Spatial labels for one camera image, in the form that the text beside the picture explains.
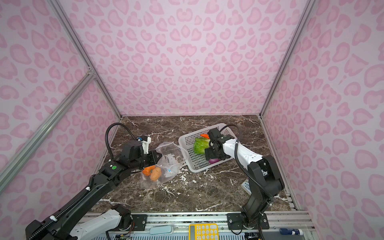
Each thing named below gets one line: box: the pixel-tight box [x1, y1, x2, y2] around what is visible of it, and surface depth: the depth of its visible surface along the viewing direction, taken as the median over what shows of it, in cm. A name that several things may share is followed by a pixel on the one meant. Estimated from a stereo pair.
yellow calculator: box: [188, 223, 220, 240], surface depth 71 cm
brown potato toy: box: [150, 167, 162, 182], surface depth 87 cm
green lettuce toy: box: [193, 137, 211, 154], surface depth 92 cm
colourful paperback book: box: [240, 178, 252, 196], surface depth 85 cm
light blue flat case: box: [149, 225, 174, 235], surface depth 70 cm
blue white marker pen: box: [279, 228, 303, 236], surface depth 70 cm
